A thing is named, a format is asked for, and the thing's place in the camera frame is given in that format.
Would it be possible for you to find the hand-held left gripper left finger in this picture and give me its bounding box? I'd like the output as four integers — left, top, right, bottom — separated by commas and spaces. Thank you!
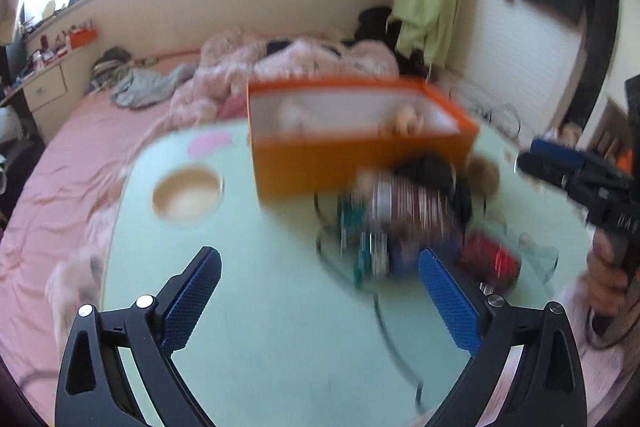
55, 246, 222, 427

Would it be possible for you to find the white louvered door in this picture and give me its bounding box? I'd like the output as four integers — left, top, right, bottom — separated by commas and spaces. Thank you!
445, 0, 586, 138

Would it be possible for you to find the small orange storage box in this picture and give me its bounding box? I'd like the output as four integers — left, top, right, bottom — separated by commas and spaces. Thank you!
67, 27, 97, 48

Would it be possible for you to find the green cartoon-print desktop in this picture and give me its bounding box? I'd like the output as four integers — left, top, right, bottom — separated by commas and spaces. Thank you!
97, 117, 601, 427

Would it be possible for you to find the white drawer cabinet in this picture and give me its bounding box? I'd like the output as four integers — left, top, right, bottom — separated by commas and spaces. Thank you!
22, 62, 71, 142

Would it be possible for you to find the blue metal tin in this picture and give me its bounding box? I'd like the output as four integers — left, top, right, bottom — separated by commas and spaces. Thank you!
357, 172, 463, 278

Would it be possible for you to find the black clothing pile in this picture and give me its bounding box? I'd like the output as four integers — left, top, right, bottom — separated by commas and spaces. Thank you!
350, 7, 426, 72

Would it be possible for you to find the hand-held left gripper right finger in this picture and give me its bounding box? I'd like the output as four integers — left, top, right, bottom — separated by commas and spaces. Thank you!
418, 248, 587, 427

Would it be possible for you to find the dark red pouch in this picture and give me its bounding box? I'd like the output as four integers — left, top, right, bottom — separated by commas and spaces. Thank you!
457, 232, 523, 290

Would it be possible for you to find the person's right hand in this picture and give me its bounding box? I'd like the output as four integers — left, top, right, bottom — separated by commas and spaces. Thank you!
585, 236, 634, 324

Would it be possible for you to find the beige curtain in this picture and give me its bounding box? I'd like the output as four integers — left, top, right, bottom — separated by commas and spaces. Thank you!
0, 0, 26, 45

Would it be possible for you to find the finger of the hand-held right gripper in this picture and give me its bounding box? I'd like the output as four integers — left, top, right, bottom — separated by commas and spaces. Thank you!
518, 152, 571, 192
530, 138, 586, 168

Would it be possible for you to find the small tan plush toy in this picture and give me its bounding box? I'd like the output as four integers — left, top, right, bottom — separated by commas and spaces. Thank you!
392, 104, 426, 138

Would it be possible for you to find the pink bed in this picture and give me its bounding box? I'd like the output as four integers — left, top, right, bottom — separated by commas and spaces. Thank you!
0, 49, 251, 388

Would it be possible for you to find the beige fibrous ball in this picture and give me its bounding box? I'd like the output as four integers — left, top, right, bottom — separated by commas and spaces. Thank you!
467, 157, 501, 195

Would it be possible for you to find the grey clothes heap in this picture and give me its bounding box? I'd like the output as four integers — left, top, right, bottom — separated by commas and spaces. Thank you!
110, 64, 198, 108

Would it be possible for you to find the folded striped clothes pile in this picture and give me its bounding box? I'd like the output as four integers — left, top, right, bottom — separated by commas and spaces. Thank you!
92, 46, 133, 82

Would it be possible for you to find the pink floral quilt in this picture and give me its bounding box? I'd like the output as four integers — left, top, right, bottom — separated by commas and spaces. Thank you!
167, 27, 401, 128

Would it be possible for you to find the teal toy car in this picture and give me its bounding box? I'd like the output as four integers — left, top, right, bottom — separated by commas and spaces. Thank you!
337, 197, 393, 283

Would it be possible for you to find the black lace-trimmed cloth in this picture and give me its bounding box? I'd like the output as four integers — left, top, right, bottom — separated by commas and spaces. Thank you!
392, 154, 473, 228

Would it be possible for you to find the orange cardboard box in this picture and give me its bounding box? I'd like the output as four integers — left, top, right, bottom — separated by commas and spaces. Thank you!
246, 76, 482, 204

